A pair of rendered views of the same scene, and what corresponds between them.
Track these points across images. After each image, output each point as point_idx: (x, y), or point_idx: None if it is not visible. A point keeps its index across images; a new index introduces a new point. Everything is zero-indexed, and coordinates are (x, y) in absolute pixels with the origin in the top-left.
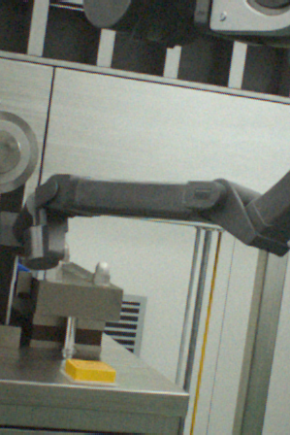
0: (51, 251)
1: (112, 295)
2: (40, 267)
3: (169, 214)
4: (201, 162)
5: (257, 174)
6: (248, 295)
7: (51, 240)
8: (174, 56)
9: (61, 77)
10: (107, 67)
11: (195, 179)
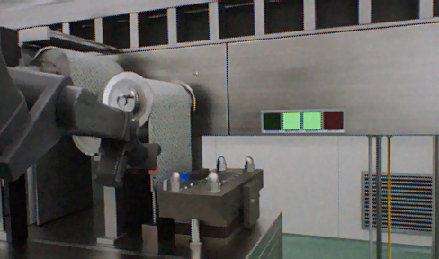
0: (99, 173)
1: (213, 200)
2: (111, 185)
3: None
4: (344, 86)
5: (397, 87)
6: None
7: (101, 163)
8: (309, 13)
9: (231, 49)
10: (262, 34)
11: (341, 100)
